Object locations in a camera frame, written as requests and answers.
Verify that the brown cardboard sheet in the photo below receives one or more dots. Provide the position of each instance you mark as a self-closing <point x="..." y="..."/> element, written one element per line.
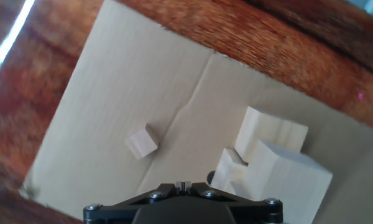
<point x="127" y="77"/>

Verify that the medium wooden cube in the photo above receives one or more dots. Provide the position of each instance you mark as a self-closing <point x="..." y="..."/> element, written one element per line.
<point x="141" y="143"/>

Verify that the large wooden cube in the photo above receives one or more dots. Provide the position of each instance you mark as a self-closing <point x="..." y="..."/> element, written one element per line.
<point x="228" y="169"/>
<point x="267" y="130"/>
<point x="286" y="186"/>

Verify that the reddish wood grain board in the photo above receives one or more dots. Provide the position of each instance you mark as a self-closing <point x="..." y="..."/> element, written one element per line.
<point x="267" y="37"/>

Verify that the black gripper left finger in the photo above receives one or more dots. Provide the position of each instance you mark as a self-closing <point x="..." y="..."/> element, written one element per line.
<point x="118" y="210"/>

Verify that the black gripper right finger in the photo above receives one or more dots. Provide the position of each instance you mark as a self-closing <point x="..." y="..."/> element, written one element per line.
<point x="255" y="210"/>

